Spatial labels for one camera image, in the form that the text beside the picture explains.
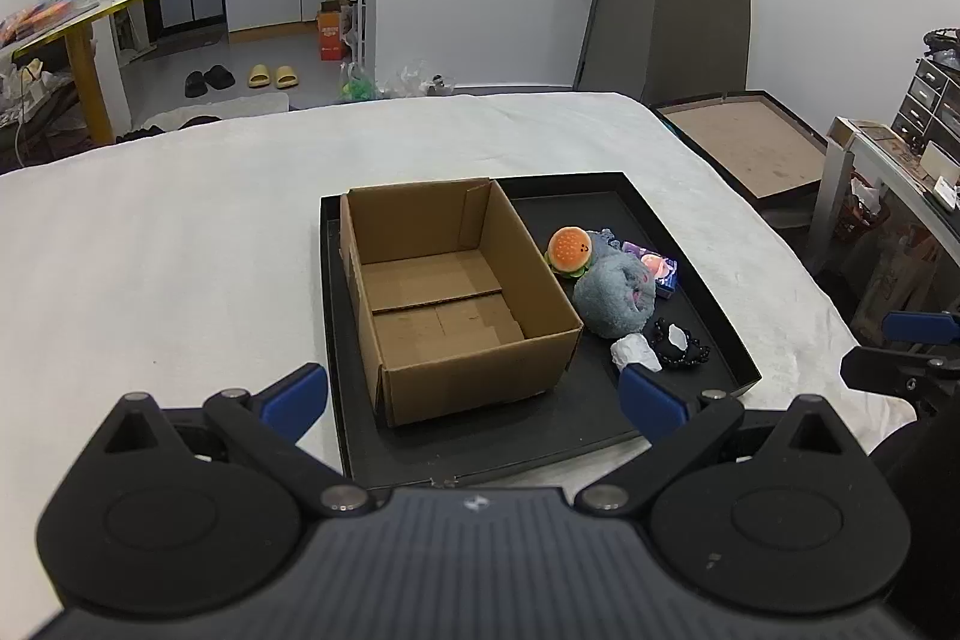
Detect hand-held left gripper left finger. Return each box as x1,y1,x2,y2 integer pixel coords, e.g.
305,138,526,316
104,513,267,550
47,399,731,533
97,362,372,521

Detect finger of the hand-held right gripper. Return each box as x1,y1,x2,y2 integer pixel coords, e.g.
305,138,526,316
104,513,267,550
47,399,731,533
882,310,960,345
839,345,960,399

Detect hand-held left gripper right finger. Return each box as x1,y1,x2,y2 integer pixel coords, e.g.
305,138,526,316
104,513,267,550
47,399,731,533
576,362,863,521

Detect white tissue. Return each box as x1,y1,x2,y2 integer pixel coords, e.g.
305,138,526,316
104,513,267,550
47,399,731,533
610,334,665,375

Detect black beaded bracelet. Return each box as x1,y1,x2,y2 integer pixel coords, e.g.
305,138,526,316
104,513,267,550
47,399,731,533
649,319,712,369

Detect grey-blue fluffy plush toy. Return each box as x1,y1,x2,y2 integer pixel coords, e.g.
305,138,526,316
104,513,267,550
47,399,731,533
573,253,655,339

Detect black tray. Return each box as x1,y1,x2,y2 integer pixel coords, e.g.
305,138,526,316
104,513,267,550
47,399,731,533
319,171,762,489

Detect brown cardboard box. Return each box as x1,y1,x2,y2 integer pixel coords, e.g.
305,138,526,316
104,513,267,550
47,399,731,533
339,176,584,428

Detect burger plush toy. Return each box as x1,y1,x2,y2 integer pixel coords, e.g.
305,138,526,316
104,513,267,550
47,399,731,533
546,225,595,280

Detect brown paper bag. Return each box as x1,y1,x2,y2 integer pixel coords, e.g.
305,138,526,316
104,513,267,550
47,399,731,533
855,231,947,348

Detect red basket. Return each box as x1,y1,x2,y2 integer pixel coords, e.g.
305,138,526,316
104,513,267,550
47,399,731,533
844,179,890,240

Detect white desk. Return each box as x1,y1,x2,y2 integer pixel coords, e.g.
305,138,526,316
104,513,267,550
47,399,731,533
814,115,960,281

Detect grey drawer unit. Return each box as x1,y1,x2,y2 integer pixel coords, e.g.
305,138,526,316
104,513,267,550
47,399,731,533
896,56,960,150

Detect black-framed brown board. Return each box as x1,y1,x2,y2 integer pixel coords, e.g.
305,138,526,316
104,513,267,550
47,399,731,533
651,89,830,208

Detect white floor mat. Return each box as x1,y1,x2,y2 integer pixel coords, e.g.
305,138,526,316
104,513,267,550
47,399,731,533
142,91,292,130

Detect crumpled clear plastic bags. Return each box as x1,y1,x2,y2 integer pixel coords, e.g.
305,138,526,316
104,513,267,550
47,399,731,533
381,61,457,98

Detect orange cardboard box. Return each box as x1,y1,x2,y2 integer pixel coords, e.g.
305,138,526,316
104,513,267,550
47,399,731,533
315,6,348,61

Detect grey leaning panel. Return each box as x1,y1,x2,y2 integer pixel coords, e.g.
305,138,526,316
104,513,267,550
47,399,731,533
646,0,751,105

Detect yellow round table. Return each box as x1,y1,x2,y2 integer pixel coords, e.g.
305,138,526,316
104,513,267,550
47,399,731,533
11,0,170,146

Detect colourful items pile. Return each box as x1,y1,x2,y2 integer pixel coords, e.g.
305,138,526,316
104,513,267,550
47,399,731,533
0,0,80,45

